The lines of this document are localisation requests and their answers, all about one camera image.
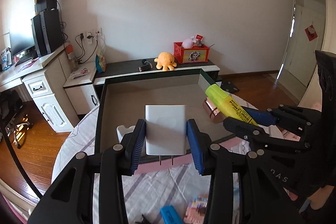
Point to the red door decoration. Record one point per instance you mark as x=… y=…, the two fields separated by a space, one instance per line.
x=311 y=33

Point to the white wall sockets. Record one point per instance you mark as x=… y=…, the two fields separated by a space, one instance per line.
x=90 y=35

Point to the small white figurine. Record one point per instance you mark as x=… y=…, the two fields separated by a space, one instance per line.
x=123 y=132

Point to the bottle with orange label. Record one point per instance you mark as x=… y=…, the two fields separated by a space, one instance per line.
x=70 y=53

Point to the white door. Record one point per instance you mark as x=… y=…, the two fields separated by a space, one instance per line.
x=307 y=61

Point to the white power adapter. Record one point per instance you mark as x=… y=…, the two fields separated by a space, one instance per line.
x=165 y=129

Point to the pink plush toy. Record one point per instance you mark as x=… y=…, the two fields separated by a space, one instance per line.
x=188 y=42

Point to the red toy crate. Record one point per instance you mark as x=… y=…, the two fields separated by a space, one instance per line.
x=193 y=54

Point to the blue white packet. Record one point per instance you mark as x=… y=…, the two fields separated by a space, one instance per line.
x=5 y=58

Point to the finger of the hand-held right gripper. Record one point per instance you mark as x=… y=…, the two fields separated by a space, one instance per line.
x=241 y=129
x=260 y=117

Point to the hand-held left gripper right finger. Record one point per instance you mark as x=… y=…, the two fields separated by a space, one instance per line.
x=194 y=148

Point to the black cylindrical device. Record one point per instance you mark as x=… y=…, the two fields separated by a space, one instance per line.
x=145 y=65

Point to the blue plastic object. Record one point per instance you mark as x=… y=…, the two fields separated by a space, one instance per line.
x=170 y=216

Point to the dark green storage box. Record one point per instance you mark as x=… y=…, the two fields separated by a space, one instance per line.
x=126 y=98

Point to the black box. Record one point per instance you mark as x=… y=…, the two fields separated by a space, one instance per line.
x=46 y=1

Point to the white low cabinet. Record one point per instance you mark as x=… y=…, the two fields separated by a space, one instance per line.
x=81 y=92

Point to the person's right hand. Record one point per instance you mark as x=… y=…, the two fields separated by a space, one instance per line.
x=324 y=196

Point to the white desk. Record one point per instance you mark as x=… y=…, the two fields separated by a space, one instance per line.
x=50 y=98

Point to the striped bedsheet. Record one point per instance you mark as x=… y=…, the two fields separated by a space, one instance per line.
x=162 y=184

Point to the pink building block toy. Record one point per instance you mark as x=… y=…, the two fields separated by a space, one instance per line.
x=197 y=209

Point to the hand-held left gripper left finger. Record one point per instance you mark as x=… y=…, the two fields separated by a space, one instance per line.
x=137 y=145

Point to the black computer tower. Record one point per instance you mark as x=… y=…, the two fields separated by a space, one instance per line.
x=48 y=32

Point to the black top media cabinet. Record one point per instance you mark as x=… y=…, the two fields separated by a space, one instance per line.
x=126 y=66

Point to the small toy with red sign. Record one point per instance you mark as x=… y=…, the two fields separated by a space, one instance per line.
x=199 y=39

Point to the blue yellow snack bag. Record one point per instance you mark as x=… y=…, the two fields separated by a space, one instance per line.
x=100 y=61

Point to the orange octopus plush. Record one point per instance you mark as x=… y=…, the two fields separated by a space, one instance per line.
x=165 y=60

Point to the black floor scale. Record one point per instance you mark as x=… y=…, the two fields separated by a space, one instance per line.
x=229 y=86

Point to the rose gold shiny box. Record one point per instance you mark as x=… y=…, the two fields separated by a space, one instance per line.
x=211 y=109

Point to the black computer monitor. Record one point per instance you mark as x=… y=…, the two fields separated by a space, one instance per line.
x=22 y=41

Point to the pink flat packet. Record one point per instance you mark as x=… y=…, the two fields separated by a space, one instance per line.
x=80 y=73

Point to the yellow highlighter pen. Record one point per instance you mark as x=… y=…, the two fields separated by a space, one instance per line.
x=223 y=100

